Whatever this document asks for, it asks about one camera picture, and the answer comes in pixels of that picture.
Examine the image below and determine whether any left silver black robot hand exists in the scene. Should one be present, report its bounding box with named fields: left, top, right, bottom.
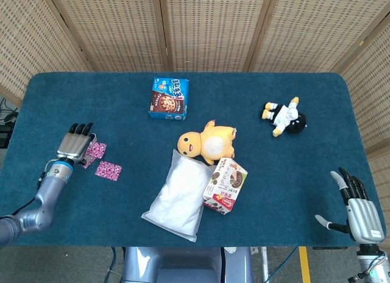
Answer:
left=56, top=122, right=98, bottom=168

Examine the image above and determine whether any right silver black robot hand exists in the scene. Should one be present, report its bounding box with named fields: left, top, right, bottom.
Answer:
left=315, top=167, right=385, bottom=244

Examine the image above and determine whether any blue chocolate cookie box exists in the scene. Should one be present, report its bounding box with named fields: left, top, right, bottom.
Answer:
left=148, top=76, right=190, bottom=122

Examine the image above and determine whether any white metal stand leg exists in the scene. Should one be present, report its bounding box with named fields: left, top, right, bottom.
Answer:
left=261, top=246, right=269, bottom=283

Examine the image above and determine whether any white plastic bag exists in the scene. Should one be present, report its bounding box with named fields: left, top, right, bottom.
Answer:
left=141, top=148, right=216, bottom=243

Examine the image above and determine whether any black penguin plush toy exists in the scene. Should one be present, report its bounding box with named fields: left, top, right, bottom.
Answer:
left=260, top=96, right=308, bottom=138

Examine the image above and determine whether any yellow plush dinosaur toy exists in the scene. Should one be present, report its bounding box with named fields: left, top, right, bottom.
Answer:
left=177, top=120, right=238, bottom=166

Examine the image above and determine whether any white red snack box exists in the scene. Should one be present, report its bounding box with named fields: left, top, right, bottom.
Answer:
left=202, top=157, right=249, bottom=216

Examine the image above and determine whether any grey robot torso base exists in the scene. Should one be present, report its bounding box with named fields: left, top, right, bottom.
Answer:
left=121, top=246, right=254, bottom=283

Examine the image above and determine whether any woven bamboo folding screen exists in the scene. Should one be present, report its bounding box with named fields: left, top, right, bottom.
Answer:
left=0, top=0, right=390, bottom=210

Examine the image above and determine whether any black cable bundle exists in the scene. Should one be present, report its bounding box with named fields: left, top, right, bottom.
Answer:
left=0, top=96, right=19, bottom=149

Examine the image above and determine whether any blue cable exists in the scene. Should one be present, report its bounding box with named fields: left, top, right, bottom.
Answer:
left=268, top=246, right=299, bottom=283
left=105, top=246, right=118, bottom=283

